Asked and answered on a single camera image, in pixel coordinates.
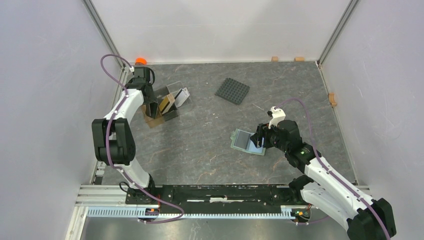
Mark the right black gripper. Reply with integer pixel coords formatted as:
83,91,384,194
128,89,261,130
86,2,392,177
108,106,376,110
249,123,289,153

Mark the green card holder wallet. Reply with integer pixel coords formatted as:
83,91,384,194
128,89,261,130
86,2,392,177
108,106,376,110
230,128,266,156

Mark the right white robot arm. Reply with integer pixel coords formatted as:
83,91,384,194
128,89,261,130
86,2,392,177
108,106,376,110
250,120,397,240

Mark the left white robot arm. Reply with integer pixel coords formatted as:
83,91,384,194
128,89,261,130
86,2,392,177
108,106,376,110
91,65,159,204

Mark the gold credit card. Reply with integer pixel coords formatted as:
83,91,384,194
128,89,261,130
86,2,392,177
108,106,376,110
158,93,175,115

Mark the orange round cap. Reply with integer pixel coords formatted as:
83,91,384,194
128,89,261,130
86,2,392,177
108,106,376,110
134,57,147,66

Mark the dark grey lego baseplate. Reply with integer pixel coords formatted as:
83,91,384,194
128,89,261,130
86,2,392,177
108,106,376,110
215,78,250,105

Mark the curved wooden block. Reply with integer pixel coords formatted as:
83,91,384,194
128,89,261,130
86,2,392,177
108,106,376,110
328,92,338,108

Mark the flat wooden block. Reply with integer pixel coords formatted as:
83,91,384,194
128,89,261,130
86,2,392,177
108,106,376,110
294,56,305,62

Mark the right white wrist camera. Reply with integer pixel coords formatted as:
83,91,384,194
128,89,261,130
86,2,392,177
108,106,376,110
267,106,286,129

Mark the white slotted cable duct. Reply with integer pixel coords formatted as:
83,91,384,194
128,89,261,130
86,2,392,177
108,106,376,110
86,205,301,220

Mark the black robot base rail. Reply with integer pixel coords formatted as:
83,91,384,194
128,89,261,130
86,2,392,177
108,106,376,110
125,184,311,216

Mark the left aluminium frame post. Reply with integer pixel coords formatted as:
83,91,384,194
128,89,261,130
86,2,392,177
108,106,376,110
82,0,120,55

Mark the aluminium frame post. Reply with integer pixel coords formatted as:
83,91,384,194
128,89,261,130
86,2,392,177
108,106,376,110
82,0,120,55
316,0,360,68

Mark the right aluminium frame post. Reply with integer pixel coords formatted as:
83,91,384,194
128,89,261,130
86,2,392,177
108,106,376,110
316,0,360,68

